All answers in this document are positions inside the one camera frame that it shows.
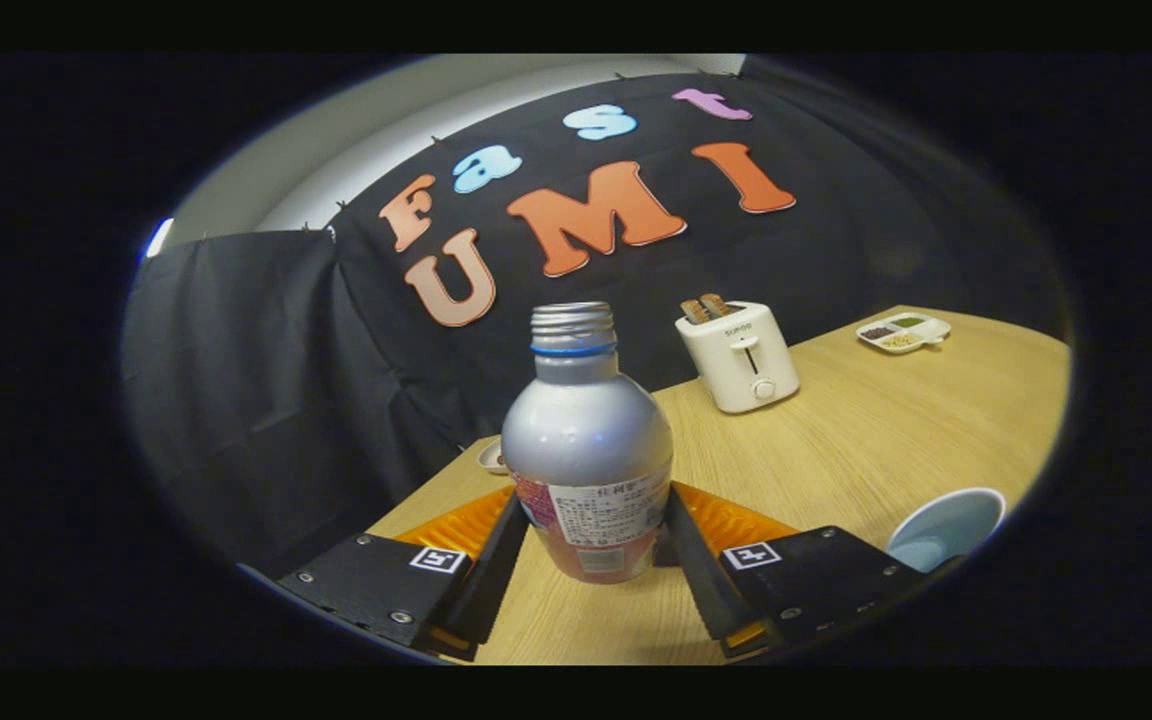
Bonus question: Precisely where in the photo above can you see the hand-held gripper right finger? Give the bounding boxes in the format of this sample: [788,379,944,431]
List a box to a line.
[663,480,967,661]

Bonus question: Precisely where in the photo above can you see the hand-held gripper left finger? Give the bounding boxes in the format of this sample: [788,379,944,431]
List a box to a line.
[276,483,530,663]

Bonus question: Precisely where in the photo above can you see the silver juice bottle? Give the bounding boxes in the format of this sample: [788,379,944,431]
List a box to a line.
[500,302,675,585]

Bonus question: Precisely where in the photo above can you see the white cup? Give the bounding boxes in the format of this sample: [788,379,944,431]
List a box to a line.
[885,487,1007,574]

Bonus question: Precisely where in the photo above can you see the wooden table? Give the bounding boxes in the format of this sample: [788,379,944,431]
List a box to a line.
[366,305,1074,666]

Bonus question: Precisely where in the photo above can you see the white toaster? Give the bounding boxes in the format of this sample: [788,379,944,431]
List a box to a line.
[674,300,801,415]

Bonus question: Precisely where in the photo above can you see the black backdrop cloth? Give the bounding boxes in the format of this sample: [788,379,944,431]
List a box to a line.
[121,55,1072,581]

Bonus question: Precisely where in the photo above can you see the white divided snack tray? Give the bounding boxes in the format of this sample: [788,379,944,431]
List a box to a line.
[855,312,953,356]

